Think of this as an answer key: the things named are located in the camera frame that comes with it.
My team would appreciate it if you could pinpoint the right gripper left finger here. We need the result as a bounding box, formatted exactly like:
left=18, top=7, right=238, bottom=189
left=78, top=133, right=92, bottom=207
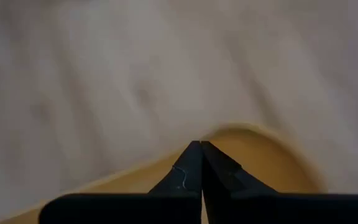
left=38, top=141, right=203, bottom=224

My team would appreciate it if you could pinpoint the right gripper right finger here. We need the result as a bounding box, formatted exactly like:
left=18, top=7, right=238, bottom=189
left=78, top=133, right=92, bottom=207
left=201, top=140, right=358, bottom=224

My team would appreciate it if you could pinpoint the yellow plastic bin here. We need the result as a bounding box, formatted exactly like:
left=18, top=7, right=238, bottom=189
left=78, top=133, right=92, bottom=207
left=0, top=123, right=328, bottom=224

